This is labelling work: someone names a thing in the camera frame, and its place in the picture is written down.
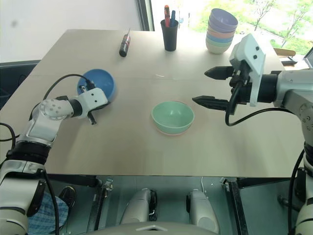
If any red marker pen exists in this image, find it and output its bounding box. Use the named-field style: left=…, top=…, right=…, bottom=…
left=164, top=4, right=171, bottom=28

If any metal table leg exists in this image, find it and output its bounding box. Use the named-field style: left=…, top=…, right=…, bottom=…
left=88, top=178, right=114, bottom=231
left=219, top=177, right=248, bottom=235

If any white robot leg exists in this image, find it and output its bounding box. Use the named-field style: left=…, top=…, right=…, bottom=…
left=121, top=188, right=157, bottom=226
left=186, top=189, right=220, bottom=234

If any grey robot torso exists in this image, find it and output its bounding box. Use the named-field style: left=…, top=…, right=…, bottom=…
left=94, top=221, right=222, bottom=235

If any thin white cable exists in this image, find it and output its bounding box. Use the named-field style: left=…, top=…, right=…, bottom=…
left=200, top=176, right=209, bottom=197

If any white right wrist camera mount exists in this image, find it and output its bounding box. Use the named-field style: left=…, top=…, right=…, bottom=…
left=228, top=33, right=267, bottom=107

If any blue checkered cloth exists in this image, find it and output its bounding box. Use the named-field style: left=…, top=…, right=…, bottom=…
left=26, top=191, right=69, bottom=234

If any cream stacked bowl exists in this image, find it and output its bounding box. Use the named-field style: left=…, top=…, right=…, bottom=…
left=205, top=41, right=232, bottom=55

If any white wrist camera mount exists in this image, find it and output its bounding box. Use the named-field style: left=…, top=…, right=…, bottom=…
left=228, top=33, right=267, bottom=107
left=73, top=88, right=110, bottom=120

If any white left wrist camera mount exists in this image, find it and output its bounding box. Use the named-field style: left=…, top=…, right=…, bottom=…
left=73, top=88, right=110, bottom=120

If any dark window frame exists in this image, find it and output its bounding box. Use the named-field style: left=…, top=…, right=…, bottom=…
left=135, top=0, right=156, bottom=32

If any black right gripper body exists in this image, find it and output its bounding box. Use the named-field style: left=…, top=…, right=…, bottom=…
left=228, top=61, right=254, bottom=106

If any black left elbow cable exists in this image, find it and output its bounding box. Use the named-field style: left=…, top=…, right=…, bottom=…
left=0, top=122, right=21, bottom=143

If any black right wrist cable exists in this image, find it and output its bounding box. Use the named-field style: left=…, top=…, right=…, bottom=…
left=224, top=70, right=303, bottom=127

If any light green stacked bowl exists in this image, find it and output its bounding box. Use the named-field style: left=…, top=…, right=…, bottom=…
left=205, top=37, right=233, bottom=48

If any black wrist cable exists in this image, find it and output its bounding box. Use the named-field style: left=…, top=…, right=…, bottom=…
left=224, top=70, right=303, bottom=127
left=43, top=74, right=96, bottom=101

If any purple stacked bowl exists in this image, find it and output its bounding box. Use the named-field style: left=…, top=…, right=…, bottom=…
left=208, top=8, right=239, bottom=29

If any black shoulder cable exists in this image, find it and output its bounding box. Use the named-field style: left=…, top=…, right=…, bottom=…
left=288, top=148, right=307, bottom=214
left=42, top=168, right=61, bottom=235

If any grey laptop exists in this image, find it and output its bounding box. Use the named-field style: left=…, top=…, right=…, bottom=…
left=302, top=45, right=313, bottom=70

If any dark low cabinet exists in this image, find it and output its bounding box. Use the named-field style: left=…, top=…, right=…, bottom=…
left=0, top=59, right=43, bottom=111

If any black screwdriver with red marks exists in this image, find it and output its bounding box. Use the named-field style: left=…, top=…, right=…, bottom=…
left=118, top=27, right=132, bottom=58

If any black left shoulder cable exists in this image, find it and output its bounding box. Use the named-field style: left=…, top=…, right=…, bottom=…
left=42, top=168, right=61, bottom=235

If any white left robot leg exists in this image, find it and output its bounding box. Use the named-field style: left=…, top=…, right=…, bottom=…
left=121, top=188, right=157, bottom=226

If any flat black device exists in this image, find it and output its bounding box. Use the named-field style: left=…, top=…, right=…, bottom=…
left=278, top=55, right=299, bottom=66

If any lilac stacked bowl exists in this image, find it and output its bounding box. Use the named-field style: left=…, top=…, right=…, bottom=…
left=207, top=22, right=237, bottom=34

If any light blue stacked bowl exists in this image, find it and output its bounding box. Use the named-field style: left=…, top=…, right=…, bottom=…
left=205, top=33, right=234, bottom=44

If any black pen cup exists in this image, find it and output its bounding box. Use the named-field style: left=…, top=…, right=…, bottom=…
left=160, top=19, right=179, bottom=52

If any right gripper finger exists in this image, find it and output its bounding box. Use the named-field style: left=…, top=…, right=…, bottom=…
left=204, top=65, right=235, bottom=80
left=192, top=95, right=232, bottom=112

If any peach stacked bowl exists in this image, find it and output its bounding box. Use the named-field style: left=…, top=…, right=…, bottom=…
left=206, top=28, right=236, bottom=39

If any white right robot leg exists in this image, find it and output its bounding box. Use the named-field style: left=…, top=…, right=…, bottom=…
left=186, top=189, right=220, bottom=234

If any brown cardboard piece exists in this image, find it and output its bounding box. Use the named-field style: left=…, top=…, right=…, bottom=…
left=272, top=47, right=297, bottom=58

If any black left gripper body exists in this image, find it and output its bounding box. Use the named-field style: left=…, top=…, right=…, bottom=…
left=84, top=101, right=112, bottom=116

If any black right shoulder cable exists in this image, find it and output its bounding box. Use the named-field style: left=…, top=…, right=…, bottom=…
left=288, top=148, right=307, bottom=214

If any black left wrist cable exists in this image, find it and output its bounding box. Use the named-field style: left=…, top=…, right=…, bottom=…
left=43, top=74, right=96, bottom=101

